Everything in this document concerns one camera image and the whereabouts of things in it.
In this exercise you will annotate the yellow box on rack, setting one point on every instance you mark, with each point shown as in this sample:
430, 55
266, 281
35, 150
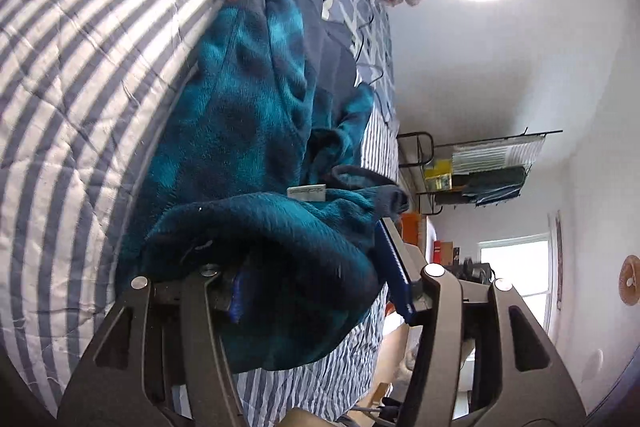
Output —
438, 176

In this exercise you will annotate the striped blue white quilt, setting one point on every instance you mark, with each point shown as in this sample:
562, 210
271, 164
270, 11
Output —
87, 87

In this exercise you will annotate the orange covered low table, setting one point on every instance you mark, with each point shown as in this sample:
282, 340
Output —
417, 229

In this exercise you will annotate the striped hanging towel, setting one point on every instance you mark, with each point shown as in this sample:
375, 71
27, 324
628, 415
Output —
498, 154

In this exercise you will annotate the teal plaid fleece jacket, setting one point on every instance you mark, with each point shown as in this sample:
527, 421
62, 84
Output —
258, 171

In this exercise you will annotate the window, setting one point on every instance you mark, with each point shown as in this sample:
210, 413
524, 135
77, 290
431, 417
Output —
527, 263

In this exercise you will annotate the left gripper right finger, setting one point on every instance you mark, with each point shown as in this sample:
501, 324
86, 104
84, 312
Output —
483, 358

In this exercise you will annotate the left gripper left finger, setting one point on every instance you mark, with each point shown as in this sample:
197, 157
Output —
158, 359

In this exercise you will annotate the dark hanging clothes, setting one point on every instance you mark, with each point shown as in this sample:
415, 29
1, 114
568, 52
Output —
490, 187

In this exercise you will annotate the round woven wall decoration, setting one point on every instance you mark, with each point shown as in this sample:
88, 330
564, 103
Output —
628, 281

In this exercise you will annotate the black metal clothes rack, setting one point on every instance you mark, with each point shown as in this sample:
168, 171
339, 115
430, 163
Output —
418, 149

